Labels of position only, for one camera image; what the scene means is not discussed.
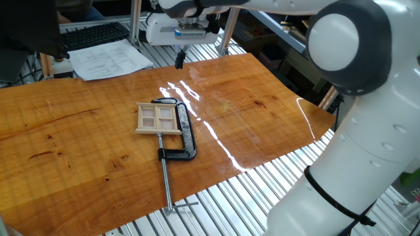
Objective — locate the slanted aluminium profile post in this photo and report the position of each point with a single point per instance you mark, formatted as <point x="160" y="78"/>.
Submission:
<point x="228" y="32"/>

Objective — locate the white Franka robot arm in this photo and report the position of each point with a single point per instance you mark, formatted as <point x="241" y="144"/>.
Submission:
<point x="361" y="147"/>

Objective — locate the grey metal shelf rail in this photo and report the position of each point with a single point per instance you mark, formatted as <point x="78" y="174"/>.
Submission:
<point x="279" y="31"/>

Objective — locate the printed paper sheets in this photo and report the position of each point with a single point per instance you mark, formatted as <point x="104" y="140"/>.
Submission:
<point x="105" y="59"/>

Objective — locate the small sliding window sash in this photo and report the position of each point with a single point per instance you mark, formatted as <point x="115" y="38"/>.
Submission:
<point x="166" y="113"/>

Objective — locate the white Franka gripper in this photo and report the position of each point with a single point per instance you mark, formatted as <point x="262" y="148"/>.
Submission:
<point x="164" y="36"/>

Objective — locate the binder clip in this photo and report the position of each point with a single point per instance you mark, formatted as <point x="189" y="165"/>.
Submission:
<point x="416" y="194"/>

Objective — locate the small white box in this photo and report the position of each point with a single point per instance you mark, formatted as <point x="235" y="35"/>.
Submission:
<point x="60" y="67"/>

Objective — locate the miniature wooden window frame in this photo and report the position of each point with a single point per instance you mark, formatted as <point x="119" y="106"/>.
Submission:
<point x="158" y="131"/>

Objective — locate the seated person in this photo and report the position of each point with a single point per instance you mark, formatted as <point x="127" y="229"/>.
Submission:
<point x="87" y="13"/>

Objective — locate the black computer keyboard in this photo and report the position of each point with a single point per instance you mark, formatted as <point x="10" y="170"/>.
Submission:
<point x="95" y="34"/>

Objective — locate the black C-clamp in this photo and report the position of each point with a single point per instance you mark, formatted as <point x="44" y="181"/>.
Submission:
<point x="187" y="131"/>

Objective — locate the glossy wood-grain mat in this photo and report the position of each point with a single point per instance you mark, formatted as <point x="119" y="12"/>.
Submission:
<point x="82" y="147"/>

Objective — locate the green plastic object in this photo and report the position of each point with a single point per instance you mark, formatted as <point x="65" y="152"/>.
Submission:
<point x="411" y="178"/>

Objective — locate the black monitor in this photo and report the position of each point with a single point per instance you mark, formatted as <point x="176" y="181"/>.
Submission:
<point x="26" y="26"/>

